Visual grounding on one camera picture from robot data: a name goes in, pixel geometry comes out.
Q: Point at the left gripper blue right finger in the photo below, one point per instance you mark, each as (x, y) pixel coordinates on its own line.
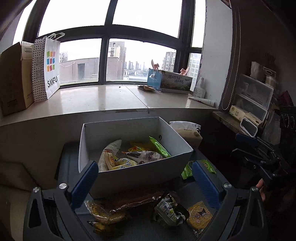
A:
(207, 186)

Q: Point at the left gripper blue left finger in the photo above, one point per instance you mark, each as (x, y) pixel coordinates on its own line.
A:
(81, 186)

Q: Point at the yellow cracker packet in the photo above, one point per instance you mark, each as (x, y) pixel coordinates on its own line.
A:
(199, 217)

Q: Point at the yellow orange snack pouch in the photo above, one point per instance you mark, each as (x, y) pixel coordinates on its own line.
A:
(114, 163)

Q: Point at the dark brown snack bag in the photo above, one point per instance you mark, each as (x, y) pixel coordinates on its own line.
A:
(110, 212)

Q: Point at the black white snack packet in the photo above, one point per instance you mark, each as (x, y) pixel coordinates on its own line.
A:
(169, 212)

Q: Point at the long green snack pack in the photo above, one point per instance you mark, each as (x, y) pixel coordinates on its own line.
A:
(160, 148)

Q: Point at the person's right hand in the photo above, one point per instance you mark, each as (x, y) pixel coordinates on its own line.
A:
(261, 186)

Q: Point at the green wet wipes pack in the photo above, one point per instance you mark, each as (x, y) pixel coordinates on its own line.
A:
(188, 170)

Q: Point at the white framed mirror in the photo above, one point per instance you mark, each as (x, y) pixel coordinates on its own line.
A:
(249, 127)

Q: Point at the soft tissue pack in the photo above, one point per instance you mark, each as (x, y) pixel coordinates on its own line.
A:
(189, 131)

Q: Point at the white cardboard storage box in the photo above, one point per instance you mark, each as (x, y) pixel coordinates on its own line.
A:
(130, 139)

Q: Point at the small beige tissue box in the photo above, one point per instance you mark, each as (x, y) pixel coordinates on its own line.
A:
(239, 114)

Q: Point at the clear plastic drawer unit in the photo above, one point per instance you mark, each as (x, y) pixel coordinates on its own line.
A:
(253, 96)

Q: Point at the white tube on sill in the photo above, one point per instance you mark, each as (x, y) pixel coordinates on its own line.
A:
(203, 100)

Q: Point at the white bottle on sill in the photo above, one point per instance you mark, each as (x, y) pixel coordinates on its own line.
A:
(199, 90)

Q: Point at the printed tissue box on sill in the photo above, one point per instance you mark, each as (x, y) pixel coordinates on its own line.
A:
(165, 81)

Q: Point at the small wrapper on sill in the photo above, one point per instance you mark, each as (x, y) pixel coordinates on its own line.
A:
(146, 88)

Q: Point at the brown cardboard box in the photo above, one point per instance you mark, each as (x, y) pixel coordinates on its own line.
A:
(16, 78)

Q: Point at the white SANFU paper bag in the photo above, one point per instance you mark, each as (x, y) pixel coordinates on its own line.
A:
(52, 63)

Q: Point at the dotted paper bag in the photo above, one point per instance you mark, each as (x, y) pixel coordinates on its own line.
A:
(38, 78)

